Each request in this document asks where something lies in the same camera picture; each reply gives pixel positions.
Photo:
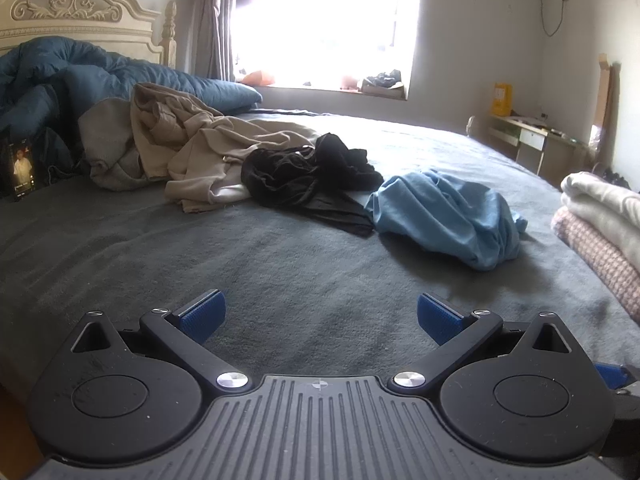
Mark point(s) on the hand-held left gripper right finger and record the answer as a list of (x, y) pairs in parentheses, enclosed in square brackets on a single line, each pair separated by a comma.
[(440, 317)]

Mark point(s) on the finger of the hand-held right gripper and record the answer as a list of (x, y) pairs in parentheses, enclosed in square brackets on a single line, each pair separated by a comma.
[(609, 374)]

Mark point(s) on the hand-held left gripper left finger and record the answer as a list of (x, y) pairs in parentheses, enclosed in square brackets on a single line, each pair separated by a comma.
[(202, 315)]

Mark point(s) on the light blue shirt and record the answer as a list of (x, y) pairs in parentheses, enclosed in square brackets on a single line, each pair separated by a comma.
[(445, 215)]

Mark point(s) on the grey bed sheet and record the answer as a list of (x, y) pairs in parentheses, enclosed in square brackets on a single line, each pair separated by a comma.
[(250, 270)]

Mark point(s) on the folded pink knit blanket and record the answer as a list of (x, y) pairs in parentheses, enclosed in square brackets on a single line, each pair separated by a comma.
[(595, 250)]

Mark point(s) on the black garment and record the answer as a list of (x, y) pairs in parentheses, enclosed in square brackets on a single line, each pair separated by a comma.
[(285, 175)]

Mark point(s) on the beige garment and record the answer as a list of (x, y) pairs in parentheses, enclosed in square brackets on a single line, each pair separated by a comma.
[(210, 150)]

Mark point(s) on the folded white blanket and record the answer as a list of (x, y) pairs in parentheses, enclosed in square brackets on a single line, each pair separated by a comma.
[(605, 200)]

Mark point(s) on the grey garment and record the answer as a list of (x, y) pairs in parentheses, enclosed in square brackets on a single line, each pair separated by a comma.
[(105, 145)]

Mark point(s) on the small wooden desk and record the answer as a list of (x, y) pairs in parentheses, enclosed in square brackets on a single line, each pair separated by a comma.
[(550, 145)]

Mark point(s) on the yellow box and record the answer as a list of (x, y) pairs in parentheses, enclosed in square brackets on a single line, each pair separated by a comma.
[(502, 100)]

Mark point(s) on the smartphone with lit screen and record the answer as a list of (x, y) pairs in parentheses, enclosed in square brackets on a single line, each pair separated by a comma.
[(20, 167)]

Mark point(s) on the orange item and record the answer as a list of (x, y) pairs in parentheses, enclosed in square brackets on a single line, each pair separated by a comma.
[(257, 78)]

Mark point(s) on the dark shoes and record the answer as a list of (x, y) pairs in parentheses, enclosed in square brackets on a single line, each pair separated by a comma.
[(382, 80)]

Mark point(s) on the cardboard sheet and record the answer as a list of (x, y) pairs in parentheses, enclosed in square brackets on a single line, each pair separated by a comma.
[(606, 105)]

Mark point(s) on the grey curtain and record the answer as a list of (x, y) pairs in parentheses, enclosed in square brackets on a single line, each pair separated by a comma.
[(215, 20)]

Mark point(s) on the bright window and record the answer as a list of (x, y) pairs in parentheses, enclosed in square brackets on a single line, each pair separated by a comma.
[(325, 25)]

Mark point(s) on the cream carved headboard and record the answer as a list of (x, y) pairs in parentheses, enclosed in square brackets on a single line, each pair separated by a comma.
[(75, 5)]

